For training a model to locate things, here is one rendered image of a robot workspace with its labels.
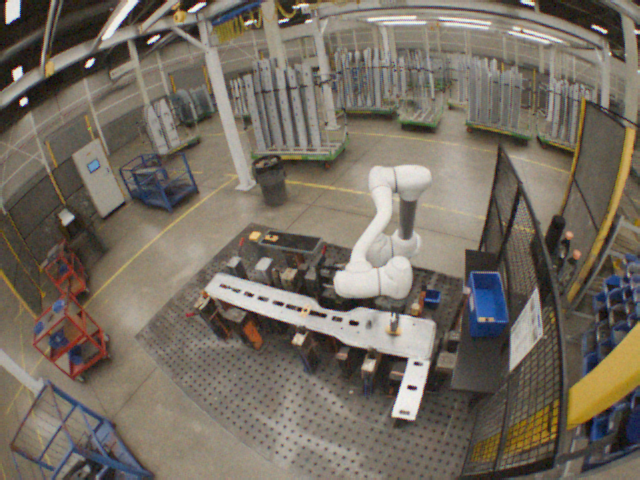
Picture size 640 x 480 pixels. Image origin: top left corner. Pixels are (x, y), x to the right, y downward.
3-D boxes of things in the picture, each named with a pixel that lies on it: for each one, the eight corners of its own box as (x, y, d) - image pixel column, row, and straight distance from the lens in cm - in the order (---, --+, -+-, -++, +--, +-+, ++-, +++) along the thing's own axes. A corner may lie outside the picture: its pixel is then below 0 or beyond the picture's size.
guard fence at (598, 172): (560, 325, 314) (643, 136, 229) (550, 323, 308) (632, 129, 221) (552, 244, 407) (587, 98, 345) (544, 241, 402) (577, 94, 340)
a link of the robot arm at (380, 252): (364, 252, 200) (361, 228, 186) (388, 249, 201) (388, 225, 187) (365, 268, 189) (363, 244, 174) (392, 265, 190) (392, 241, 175)
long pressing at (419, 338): (200, 295, 182) (199, 294, 181) (219, 271, 190) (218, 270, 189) (429, 362, 130) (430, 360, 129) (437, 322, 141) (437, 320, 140)
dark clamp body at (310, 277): (311, 319, 179) (298, 279, 150) (319, 303, 186) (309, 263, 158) (326, 323, 176) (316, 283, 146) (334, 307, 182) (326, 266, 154)
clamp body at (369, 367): (357, 394, 153) (354, 371, 120) (364, 376, 156) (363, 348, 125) (373, 399, 152) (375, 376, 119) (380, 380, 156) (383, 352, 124)
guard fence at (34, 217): (40, 273, 859) (5, 214, 832) (40, 271, 873) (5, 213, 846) (126, 195, 861) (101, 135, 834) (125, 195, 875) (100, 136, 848)
